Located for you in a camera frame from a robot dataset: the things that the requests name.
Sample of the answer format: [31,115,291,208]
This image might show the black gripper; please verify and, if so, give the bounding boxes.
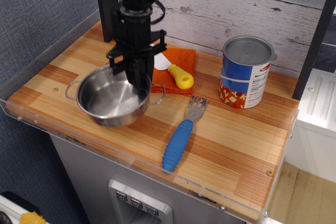
[107,5,166,90]

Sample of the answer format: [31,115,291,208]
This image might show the small metal pot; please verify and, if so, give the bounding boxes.
[65,65,166,127]

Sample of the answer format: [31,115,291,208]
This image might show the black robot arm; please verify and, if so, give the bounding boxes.
[107,0,166,90]

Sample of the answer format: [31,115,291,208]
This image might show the orange folded cloth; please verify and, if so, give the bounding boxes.
[151,48,196,95]

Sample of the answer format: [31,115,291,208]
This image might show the blue labelled can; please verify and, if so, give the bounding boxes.
[218,35,277,109]

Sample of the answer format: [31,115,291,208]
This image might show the grey toy fridge cabinet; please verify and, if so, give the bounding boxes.
[51,135,243,223]

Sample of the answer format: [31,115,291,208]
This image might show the clear acrylic edge guard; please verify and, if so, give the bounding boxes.
[5,23,299,223]

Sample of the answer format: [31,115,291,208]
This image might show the yellow object bottom left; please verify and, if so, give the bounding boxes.
[19,212,47,224]

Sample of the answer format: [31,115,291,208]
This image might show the white toy sink unit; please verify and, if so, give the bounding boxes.
[285,69,335,182]

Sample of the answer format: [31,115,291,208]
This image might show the yellow handled toy knife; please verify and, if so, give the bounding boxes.
[154,53,194,90]

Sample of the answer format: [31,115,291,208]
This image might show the blue handled fork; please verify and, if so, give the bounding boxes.
[162,95,208,172]

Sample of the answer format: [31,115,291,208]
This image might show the dark vertical post right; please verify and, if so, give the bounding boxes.
[292,0,335,100]

